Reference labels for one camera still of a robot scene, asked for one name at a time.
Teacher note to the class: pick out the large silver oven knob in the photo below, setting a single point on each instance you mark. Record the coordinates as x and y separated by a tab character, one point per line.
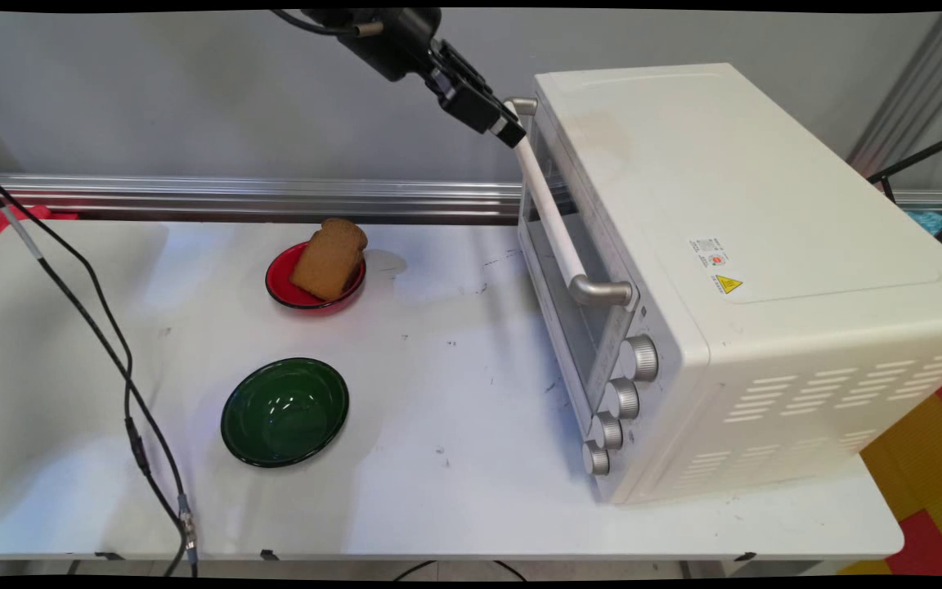
643	357

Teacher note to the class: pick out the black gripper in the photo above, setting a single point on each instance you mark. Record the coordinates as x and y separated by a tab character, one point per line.
389	41

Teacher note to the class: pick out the dark green glass bowl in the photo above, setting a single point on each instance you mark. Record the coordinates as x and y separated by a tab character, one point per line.
284	413

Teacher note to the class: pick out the red round plate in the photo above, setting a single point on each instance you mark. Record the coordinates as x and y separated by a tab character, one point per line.
281	282

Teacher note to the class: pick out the aluminium frame post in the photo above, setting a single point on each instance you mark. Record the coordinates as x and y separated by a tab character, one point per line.
912	90

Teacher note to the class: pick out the white toaster oven body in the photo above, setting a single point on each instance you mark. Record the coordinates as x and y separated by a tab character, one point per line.
765	204

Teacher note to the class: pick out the small silver oven knob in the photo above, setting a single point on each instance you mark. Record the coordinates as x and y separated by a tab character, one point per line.
597	459

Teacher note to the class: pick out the aluminium profile rail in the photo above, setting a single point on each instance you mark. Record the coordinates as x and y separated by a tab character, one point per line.
275	196

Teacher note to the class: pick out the black metal stand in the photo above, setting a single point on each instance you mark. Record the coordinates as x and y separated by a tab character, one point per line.
921	154

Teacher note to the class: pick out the brown bread slice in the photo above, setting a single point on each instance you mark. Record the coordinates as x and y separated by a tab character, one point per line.
326	262

